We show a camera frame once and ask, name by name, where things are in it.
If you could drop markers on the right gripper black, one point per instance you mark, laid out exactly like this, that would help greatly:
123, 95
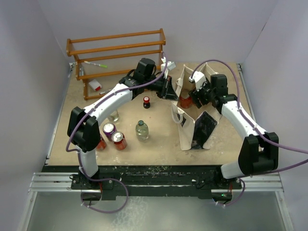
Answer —
195, 95

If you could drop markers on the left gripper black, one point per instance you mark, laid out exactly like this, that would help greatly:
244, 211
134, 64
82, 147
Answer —
167, 91

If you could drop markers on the red cola can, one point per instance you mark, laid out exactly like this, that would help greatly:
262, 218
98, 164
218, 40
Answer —
185, 100

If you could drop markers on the cream canvas tote bag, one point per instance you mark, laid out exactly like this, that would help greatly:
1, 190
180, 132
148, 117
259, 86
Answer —
195, 125

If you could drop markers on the clear bottle green cap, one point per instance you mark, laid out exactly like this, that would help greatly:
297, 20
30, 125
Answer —
113, 117
142, 130

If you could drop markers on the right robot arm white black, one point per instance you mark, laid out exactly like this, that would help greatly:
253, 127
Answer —
259, 152

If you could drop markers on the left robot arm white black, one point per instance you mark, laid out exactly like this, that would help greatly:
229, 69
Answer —
83, 128

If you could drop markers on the red black stamp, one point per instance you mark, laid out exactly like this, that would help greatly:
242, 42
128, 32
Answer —
146, 102

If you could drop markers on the purple soda can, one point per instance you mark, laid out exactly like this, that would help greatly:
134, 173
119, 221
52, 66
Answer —
108, 130

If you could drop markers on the green capped marker pen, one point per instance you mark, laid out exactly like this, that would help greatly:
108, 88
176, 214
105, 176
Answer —
95, 64

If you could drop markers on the white red eraser box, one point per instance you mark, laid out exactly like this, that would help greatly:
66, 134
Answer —
95, 85

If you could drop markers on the wooden shelf rack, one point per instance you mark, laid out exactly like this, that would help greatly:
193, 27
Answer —
120, 53

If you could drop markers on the grey metal clips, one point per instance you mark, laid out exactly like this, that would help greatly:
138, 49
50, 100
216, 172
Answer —
81, 71

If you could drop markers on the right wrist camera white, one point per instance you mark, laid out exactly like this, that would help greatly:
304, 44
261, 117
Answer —
199, 79

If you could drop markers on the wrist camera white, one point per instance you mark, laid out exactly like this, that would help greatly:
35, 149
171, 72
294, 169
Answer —
199, 79
167, 66

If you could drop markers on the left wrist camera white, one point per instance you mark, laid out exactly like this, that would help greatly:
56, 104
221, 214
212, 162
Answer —
167, 66

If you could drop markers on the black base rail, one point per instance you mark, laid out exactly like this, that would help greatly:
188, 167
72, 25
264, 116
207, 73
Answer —
155, 181

